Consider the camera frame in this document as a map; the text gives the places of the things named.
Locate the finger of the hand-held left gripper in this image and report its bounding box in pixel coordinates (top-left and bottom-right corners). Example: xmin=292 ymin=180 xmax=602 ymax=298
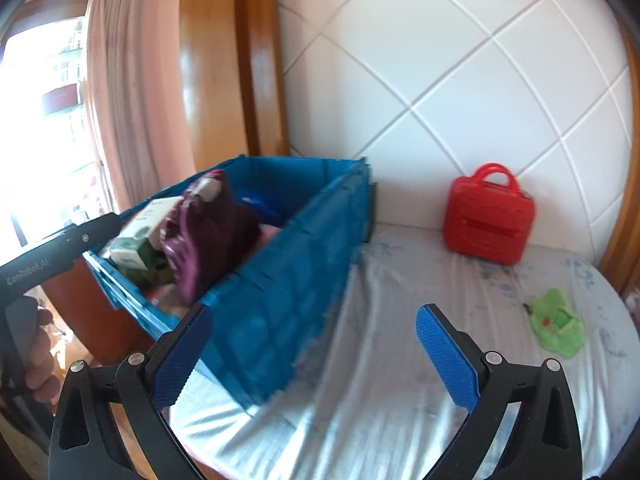
xmin=60 ymin=212 xmax=123 ymax=256

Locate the small green white carton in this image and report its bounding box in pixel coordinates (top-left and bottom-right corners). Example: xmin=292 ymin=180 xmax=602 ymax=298
xmin=107 ymin=237 xmax=156 ymax=273

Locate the blue plastic storage crate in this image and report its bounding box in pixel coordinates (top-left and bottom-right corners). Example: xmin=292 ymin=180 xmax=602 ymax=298
xmin=82 ymin=156 xmax=378 ymax=407

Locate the white quilted headboard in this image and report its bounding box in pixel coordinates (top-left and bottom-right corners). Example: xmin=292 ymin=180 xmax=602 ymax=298
xmin=272 ymin=0 xmax=633 ymax=261

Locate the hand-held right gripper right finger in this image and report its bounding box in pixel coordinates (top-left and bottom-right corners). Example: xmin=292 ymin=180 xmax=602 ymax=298
xmin=416 ymin=303 xmax=586 ymax=480

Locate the green toy piece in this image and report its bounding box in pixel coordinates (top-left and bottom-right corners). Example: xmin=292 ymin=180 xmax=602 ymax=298
xmin=525 ymin=287 xmax=586 ymax=358

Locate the pink curtain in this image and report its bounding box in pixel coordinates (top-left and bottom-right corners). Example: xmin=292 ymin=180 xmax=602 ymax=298
xmin=85 ymin=0 xmax=198 ymax=211

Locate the person's left hand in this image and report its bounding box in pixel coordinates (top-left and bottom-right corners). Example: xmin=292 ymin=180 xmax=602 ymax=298
xmin=20 ymin=306 xmax=63 ymax=403

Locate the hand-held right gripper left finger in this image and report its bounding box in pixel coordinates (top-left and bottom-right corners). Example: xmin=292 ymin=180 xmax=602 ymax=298
xmin=47 ymin=303 xmax=213 ymax=480

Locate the white green box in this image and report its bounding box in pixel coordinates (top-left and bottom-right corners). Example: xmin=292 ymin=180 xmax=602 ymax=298
xmin=117 ymin=196 xmax=183 ymax=241

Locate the window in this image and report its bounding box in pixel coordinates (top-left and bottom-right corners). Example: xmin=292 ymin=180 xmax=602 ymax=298
xmin=0 ymin=0 xmax=108 ymax=241

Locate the red toy suitcase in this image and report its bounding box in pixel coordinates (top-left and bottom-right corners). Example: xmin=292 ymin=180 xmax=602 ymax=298
xmin=444 ymin=162 xmax=536 ymax=267

